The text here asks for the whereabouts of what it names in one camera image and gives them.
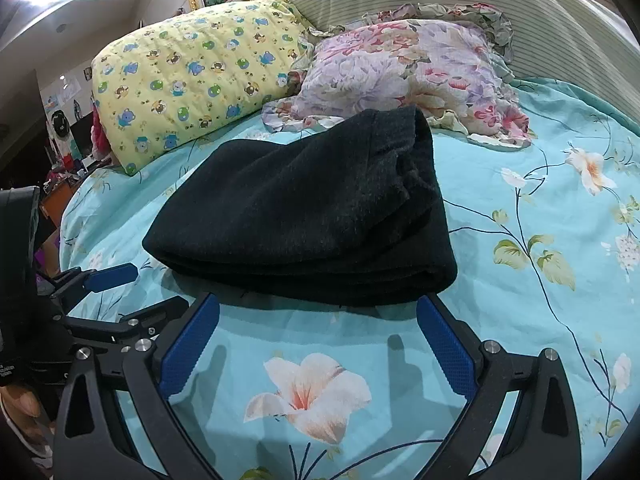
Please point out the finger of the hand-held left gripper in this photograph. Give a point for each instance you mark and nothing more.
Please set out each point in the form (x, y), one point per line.
(115, 276)
(135, 322)

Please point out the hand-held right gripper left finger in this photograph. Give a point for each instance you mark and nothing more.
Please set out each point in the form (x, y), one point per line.
(192, 345)

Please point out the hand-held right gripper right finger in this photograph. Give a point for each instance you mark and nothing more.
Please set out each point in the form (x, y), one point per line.
(447, 345)

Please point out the black pants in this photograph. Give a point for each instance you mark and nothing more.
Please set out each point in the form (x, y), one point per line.
(300, 210)

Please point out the person's left hand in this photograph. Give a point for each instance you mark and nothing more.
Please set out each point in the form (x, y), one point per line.
(22, 415)

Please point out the teal floral bed sheet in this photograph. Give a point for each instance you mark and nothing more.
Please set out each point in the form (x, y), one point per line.
(500, 310)

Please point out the cluttered wooden desk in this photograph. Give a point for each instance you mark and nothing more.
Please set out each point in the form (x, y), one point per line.
(57, 197)

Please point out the pink fluffy cloth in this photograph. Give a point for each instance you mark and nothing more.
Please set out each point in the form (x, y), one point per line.
(99, 135)

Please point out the yellow cartoon print quilt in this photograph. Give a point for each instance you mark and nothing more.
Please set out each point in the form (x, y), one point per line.
(190, 80)

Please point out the floral ruffled pillow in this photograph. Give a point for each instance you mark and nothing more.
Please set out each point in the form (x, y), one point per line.
(390, 70)

